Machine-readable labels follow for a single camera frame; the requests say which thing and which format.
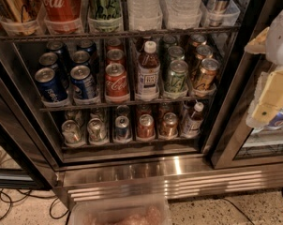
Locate copper can bottom shelf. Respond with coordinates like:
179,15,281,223
160,112,178,137

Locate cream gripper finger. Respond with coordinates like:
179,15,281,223
251,67,283,125
245,27,269,54

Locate blue silver can bottom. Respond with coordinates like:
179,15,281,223
115,116,130,141

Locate gold can middle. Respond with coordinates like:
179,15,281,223
192,45,214,67

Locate gold can top shelf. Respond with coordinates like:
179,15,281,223
0,0,41,36

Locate brown tea bottle white cap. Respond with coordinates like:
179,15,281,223
136,41,160,101

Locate blue pepsi can rear right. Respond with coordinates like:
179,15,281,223
77,39,97,60

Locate green lacroix can middle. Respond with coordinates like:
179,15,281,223
167,46,185,63

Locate blue can right fridge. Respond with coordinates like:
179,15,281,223
267,108,283,129

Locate gold can rear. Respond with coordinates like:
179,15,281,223
186,34,207,53

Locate blue pepsi can middle left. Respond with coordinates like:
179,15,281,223
38,52,69,89

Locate blue pepsi can front left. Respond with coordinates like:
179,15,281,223
35,67,68,107

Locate stainless fridge bottom grille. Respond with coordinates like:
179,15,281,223
54,156,283,207

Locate green lacroix can rear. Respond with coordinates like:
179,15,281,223
159,35,177,52

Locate water bottle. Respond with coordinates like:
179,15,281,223
160,0,202,29
127,0,162,31

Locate gold can front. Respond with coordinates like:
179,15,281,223
192,58,219,97

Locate clear plastic bin on floor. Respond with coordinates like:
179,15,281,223
68,194,171,225

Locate red coke can top shelf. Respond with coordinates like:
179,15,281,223
42,0,82,34

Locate red coke can front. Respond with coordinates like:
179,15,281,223
105,63,129,103

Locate tea bottle bottom shelf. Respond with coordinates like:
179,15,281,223
181,102,204,137

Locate silver blue can top shelf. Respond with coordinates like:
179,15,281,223
206,0,231,27

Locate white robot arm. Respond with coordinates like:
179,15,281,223
245,9,283,128

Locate blue pepsi can rear left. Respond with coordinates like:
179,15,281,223
46,41,70,67

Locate water bottle top right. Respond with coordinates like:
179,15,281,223
160,0,202,29

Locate silver can bottom far left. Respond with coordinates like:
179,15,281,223
62,120,82,145

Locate blue pepsi can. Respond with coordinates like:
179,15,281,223
38,52,69,89
46,41,70,67
35,67,68,107
77,39,97,60
70,65,97,104
72,51,90,67

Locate water bottle top left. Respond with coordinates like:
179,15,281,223
127,0,162,31

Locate blue pepsi can middle right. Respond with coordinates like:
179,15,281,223
72,51,90,67

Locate red can bottom shelf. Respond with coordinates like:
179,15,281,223
137,114,155,139

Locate green lacroix can top shelf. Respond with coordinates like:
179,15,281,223
89,0,122,32

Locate glass fridge door right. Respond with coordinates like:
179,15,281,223
211,58,283,169

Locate red coke can rear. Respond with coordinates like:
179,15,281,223
106,37,124,51

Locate green lacroix can front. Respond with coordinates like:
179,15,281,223
164,60,187,98

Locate blue pepsi can front right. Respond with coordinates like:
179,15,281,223
70,65,97,104

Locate black cable on floor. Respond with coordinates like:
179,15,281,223
0,187,70,224

